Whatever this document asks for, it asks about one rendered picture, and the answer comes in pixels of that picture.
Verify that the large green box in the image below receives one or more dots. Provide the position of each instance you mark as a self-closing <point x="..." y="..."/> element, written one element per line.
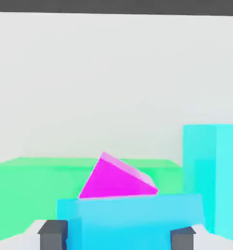
<point x="30" y="187"/>

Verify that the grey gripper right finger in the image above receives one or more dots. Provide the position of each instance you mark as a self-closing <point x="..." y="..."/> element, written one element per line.
<point x="182" y="240"/>

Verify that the large cyan box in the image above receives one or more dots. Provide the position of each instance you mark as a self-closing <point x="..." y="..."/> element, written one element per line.
<point x="225" y="175"/>

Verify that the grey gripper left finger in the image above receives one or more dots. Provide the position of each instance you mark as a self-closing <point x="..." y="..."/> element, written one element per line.
<point x="52" y="236"/>

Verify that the small blue cube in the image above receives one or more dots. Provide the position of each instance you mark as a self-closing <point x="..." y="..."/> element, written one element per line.
<point x="128" y="220"/>

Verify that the small magenta cube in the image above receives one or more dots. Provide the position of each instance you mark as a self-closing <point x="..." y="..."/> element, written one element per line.
<point x="112" y="183"/>

